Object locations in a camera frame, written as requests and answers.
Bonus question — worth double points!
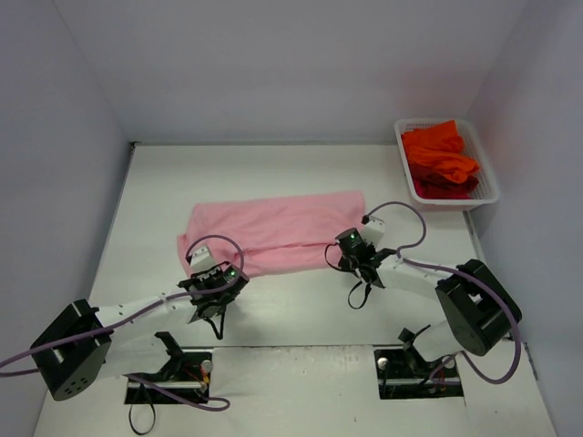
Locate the pink t shirt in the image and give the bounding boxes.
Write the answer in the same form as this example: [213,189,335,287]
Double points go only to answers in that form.
[177,190,365,278]

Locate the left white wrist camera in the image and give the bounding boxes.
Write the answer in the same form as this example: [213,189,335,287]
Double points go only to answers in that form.
[186,245,216,276]

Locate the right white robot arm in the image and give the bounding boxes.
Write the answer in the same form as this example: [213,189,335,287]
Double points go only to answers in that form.
[336,228,522,375]

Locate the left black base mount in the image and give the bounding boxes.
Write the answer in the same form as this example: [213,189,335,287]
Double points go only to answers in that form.
[124,349,212,405]

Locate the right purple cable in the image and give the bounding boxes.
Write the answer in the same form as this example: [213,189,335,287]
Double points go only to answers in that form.
[361,201,523,384]

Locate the dark red t shirt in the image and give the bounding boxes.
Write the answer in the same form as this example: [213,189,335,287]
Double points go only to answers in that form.
[413,177,479,200]

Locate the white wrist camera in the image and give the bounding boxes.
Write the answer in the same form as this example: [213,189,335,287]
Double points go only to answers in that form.
[186,245,216,276]
[360,216,385,245]

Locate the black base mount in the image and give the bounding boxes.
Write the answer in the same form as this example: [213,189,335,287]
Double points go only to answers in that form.
[373,347,464,401]
[124,349,212,405]

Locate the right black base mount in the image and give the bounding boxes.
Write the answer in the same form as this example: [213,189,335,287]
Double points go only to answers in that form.
[373,347,464,401]

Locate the thin black cable loop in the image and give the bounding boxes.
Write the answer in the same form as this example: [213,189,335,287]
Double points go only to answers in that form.
[128,386,158,435]

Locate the orange t shirt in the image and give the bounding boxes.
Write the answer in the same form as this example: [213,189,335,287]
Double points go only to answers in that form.
[401,120,481,184]

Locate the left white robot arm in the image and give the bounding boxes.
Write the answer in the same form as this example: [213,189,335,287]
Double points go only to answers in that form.
[31,263,250,401]

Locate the white plastic basket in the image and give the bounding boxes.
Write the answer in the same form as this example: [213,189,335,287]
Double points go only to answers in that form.
[394,118,499,211]

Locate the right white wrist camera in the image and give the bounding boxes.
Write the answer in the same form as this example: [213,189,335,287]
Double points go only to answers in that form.
[360,216,385,245]

